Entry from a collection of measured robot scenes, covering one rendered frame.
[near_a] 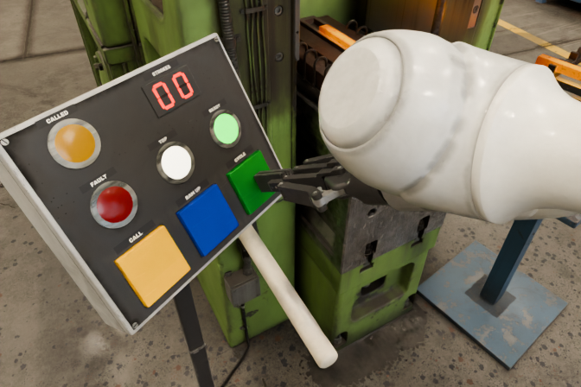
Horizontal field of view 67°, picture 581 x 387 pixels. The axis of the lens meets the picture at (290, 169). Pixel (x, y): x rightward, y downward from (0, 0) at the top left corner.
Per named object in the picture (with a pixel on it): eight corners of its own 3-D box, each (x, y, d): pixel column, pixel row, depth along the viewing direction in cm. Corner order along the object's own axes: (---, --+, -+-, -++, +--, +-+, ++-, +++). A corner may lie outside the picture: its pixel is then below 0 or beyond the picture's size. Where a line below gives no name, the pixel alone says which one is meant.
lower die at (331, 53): (421, 103, 105) (429, 71, 99) (353, 126, 97) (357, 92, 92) (326, 40, 133) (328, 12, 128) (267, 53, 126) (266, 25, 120)
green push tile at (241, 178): (280, 188, 72) (260, 149, 70) (251, 215, 67) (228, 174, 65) (273, 189, 74) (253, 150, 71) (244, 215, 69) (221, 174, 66)
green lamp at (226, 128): (245, 141, 67) (243, 117, 64) (216, 149, 65) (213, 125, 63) (237, 130, 69) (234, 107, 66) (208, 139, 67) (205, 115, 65)
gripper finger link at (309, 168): (349, 160, 55) (355, 154, 56) (288, 165, 63) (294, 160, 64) (360, 187, 56) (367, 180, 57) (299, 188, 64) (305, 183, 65)
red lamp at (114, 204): (141, 218, 55) (133, 192, 52) (102, 231, 53) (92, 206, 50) (135, 202, 57) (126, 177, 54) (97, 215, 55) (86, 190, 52)
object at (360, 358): (460, 346, 154) (461, 345, 153) (321, 435, 132) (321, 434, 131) (388, 267, 180) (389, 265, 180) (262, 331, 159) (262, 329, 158)
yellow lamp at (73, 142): (104, 159, 52) (92, 129, 49) (61, 171, 50) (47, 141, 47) (98, 145, 54) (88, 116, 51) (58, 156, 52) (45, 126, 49)
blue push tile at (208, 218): (240, 225, 66) (217, 183, 64) (205, 257, 61) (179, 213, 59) (232, 224, 67) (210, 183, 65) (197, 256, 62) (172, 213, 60)
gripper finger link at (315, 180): (358, 190, 55) (353, 196, 55) (294, 193, 63) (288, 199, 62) (346, 163, 54) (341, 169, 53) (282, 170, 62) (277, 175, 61)
